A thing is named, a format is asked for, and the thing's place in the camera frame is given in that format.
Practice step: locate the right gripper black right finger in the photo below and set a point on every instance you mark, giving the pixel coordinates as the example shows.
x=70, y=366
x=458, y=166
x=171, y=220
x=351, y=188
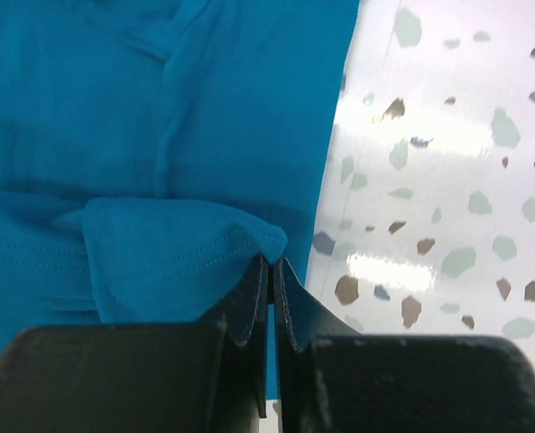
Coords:
x=333, y=379

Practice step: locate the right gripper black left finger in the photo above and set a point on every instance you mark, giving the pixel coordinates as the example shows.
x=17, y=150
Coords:
x=206, y=375

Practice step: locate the blue t shirt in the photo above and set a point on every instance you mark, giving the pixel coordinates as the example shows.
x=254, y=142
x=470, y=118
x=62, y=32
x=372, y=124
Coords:
x=149, y=150

